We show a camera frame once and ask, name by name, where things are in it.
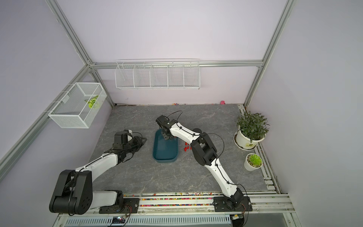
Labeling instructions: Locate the large potted green plant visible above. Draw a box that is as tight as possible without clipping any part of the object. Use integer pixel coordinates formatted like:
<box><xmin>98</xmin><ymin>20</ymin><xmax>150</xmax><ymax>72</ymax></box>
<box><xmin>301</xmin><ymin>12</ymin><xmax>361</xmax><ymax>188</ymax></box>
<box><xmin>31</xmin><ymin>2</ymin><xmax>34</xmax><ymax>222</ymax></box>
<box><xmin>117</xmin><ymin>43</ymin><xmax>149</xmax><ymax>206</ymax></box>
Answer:
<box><xmin>234</xmin><ymin>111</ymin><xmax>270</xmax><ymax>150</ymax></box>

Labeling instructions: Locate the teal plastic storage box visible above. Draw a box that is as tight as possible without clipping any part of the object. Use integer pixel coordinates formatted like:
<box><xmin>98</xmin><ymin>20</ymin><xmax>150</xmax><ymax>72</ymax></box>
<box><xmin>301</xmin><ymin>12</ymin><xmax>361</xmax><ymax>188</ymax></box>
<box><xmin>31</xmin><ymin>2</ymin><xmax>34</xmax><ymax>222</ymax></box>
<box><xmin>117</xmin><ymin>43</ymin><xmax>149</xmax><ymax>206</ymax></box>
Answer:
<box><xmin>152</xmin><ymin>129</ymin><xmax>179</xmax><ymax>163</ymax></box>

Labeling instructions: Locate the white mesh basket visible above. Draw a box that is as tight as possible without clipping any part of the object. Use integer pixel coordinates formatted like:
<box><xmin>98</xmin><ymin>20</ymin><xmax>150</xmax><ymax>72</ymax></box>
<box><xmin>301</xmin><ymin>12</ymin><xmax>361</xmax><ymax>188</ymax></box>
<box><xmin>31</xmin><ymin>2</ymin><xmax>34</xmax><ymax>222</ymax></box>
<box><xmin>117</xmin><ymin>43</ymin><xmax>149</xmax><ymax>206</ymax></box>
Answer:
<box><xmin>48</xmin><ymin>82</ymin><xmax>107</xmax><ymax>129</ymax></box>

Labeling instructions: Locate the green item in basket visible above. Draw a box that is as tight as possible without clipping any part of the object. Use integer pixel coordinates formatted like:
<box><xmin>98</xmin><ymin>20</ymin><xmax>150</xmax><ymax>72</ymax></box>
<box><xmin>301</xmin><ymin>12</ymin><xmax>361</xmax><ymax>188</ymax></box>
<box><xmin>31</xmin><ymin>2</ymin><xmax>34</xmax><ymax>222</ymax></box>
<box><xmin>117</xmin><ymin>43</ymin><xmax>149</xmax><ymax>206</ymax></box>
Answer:
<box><xmin>85</xmin><ymin>95</ymin><xmax>100</xmax><ymax>109</ymax></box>

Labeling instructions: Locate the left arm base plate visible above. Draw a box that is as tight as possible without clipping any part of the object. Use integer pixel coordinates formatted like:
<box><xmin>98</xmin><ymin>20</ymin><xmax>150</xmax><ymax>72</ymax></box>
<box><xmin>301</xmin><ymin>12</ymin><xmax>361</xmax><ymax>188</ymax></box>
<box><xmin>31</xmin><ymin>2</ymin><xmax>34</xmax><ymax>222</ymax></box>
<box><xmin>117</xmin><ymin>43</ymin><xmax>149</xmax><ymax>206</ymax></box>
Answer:
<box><xmin>99</xmin><ymin>197</ymin><xmax>140</xmax><ymax>214</ymax></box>

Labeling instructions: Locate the aluminium rail base frame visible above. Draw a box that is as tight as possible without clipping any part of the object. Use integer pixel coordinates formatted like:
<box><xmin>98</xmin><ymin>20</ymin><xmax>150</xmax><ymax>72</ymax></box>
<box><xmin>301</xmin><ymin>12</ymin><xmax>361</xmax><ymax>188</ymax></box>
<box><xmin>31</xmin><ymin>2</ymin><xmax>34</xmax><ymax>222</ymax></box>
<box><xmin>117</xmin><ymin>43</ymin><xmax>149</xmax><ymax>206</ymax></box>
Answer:
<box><xmin>58</xmin><ymin>192</ymin><xmax>296</xmax><ymax>218</ymax></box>

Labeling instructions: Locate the black cylindrical container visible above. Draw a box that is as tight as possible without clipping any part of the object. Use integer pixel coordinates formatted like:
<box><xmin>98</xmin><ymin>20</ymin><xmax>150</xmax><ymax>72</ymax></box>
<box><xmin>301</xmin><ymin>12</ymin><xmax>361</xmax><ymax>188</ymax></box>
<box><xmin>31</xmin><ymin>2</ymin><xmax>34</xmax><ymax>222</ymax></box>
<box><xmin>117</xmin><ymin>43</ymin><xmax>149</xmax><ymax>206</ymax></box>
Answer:
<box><xmin>193</xmin><ymin>128</ymin><xmax>202</xmax><ymax>133</ymax></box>

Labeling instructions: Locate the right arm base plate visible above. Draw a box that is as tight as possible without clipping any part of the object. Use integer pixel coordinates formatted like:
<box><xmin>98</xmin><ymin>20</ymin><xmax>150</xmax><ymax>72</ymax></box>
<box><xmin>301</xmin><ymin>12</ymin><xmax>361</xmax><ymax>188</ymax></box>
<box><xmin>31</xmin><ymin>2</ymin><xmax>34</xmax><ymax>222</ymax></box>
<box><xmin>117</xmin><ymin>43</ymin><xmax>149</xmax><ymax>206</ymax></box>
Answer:
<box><xmin>212</xmin><ymin>196</ymin><xmax>253</xmax><ymax>213</ymax></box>

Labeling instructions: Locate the white ventilation grille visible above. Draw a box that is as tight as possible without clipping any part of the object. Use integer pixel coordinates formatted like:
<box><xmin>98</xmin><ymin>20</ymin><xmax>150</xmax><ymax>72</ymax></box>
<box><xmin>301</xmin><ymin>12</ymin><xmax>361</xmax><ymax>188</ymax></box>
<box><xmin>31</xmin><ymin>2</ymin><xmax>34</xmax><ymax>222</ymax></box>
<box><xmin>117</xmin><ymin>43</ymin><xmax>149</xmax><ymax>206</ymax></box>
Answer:
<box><xmin>63</xmin><ymin>214</ymin><xmax>232</xmax><ymax>227</ymax></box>

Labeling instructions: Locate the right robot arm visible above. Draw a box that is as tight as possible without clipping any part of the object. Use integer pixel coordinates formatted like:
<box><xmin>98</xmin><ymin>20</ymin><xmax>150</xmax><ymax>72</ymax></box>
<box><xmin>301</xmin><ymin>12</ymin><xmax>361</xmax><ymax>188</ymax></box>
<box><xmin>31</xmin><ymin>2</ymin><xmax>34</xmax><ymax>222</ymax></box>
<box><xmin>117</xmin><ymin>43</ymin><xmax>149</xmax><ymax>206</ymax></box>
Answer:
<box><xmin>156</xmin><ymin>115</ymin><xmax>244</xmax><ymax>208</ymax></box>

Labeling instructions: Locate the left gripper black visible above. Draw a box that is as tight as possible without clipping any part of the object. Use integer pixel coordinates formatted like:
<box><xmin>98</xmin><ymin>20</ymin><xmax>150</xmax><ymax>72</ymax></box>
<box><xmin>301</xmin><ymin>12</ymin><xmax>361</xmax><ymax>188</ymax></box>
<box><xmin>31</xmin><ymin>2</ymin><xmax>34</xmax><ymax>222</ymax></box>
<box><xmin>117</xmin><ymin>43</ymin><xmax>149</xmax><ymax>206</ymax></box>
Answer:
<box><xmin>123</xmin><ymin>136</ymin><xmax>147</xmax><ymax>154</ymax></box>

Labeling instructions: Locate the white wire wall shelf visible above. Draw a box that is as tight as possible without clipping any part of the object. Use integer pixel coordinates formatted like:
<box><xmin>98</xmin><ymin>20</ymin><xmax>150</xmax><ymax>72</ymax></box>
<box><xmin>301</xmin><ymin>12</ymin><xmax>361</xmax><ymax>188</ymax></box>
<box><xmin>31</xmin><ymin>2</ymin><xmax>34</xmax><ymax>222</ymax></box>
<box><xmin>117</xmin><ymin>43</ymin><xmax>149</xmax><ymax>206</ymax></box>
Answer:
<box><xmin>114</xmin><ymin>59</ymin><xmax>201</xmax><ymax>90</ymax></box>

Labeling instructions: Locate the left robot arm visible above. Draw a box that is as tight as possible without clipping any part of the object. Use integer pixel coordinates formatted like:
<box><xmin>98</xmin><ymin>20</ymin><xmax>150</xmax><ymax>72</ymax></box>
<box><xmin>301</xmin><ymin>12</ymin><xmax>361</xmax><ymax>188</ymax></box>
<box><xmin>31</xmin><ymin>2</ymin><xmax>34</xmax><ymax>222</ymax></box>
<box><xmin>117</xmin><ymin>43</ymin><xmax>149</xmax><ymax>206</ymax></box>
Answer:
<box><xmin>49</xmin><ymin>130</ymin><xmax>147</xmax><ymax>216</ymax></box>

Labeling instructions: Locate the small potted succulent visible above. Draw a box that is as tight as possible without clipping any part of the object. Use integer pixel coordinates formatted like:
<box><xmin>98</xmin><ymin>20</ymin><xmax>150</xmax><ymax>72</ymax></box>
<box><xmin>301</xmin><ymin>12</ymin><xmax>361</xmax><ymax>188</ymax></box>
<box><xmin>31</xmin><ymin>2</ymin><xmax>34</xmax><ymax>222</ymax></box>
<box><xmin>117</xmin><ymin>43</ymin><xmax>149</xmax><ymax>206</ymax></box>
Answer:
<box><xmin>244</xmin><ymin>153</ymin><xmax>263</xmax><ymax>172</ymax></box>

